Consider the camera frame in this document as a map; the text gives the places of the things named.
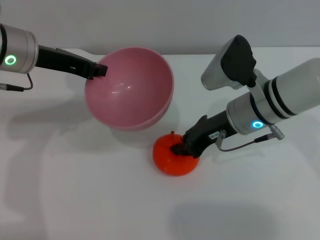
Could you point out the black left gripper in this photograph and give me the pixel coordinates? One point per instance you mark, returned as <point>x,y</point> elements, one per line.
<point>62,61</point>

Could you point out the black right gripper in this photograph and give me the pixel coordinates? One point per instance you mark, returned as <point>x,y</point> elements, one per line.
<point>207,127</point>

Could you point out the orange toy fruit with stem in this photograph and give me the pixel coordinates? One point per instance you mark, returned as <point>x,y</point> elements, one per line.
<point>172,162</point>

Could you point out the right wrist camera housing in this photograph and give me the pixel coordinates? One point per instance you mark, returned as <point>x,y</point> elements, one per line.
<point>232,62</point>

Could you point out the pink plastic bowl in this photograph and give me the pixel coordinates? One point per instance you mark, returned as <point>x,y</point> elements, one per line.
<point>130,87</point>

